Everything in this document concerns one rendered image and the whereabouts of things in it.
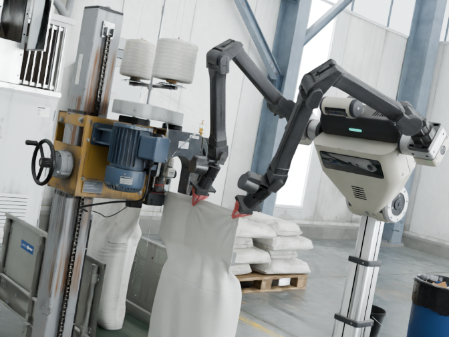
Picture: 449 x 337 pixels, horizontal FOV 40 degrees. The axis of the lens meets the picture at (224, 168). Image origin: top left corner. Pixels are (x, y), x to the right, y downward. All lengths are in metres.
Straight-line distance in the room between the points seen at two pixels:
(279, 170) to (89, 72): 0.84
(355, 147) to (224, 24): 5.81
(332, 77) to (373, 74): 8.60
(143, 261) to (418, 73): 8.45
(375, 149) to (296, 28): 6.21
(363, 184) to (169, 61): 0.90
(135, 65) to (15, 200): 2.93
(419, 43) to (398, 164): 8.96
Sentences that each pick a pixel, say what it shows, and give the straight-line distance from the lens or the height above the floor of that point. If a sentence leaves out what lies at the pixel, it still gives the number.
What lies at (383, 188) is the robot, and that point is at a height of 1.26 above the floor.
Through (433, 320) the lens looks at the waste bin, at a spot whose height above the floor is 0.42.
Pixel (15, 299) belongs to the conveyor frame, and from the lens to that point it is 3.39.
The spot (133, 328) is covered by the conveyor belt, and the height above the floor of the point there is 0.38.
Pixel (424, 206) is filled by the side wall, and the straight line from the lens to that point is 11.03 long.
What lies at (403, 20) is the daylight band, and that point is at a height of 3.83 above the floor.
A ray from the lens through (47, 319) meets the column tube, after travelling 2.57.
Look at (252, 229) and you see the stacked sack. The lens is 5.42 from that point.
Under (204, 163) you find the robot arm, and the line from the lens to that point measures 2.41.
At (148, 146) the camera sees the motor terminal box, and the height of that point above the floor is 1.27.
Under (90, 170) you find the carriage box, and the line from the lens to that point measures 2.42.
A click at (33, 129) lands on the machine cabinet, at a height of 1.13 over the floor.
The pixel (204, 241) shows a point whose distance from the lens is 2.45.
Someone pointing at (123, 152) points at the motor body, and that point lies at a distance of 2.28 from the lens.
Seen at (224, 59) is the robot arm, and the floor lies 1.63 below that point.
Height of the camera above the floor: 1.35
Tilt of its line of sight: 3 degrees down
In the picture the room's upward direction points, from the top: 10 degrees clockwise
